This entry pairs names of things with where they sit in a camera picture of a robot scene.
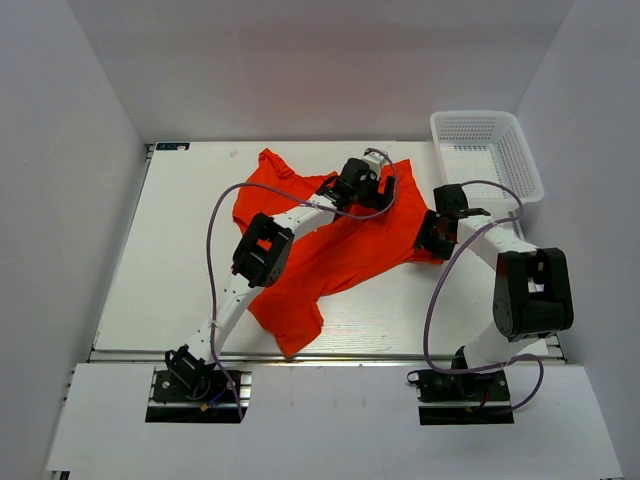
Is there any orange t shirt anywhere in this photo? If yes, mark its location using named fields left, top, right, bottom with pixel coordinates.
left=232, top=149, right=440, bottom=356

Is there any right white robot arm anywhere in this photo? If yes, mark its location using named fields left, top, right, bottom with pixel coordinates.
left=414, top=180, right=574, bottom=399

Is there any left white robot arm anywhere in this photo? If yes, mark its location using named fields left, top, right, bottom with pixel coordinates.
left=176, top=148, right=399, bottom=399

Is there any white plastic mesh basket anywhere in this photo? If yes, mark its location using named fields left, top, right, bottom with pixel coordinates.
left=430, top=110, right=544, bottom=204

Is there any blue label sticker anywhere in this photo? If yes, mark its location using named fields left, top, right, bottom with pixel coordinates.
left=155, top=142, right=190, bottom=151

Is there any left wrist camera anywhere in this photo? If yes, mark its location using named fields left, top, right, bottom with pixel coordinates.
left=362, top=148, right=393, bottom=178

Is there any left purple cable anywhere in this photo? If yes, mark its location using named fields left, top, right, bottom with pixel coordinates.
left=206, top=146, right=400, bottom=422

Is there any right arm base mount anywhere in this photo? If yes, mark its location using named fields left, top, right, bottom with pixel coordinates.
left=407, top=370, right=514, bottom=426

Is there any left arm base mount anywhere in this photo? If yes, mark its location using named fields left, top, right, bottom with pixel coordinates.
left=145, top=345, right=252, bottom=424

